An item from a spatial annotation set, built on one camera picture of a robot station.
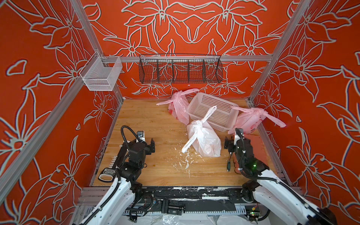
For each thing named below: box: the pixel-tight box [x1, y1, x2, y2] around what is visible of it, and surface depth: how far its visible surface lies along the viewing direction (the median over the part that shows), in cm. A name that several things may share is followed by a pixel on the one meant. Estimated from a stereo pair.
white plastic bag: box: [181, 105, 222, 158], surface depth 81 cm
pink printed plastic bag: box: [227, 106, 287, 134], surface depth 89 cm
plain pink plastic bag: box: [156, 88, 200, 126], surface depth 100 cm
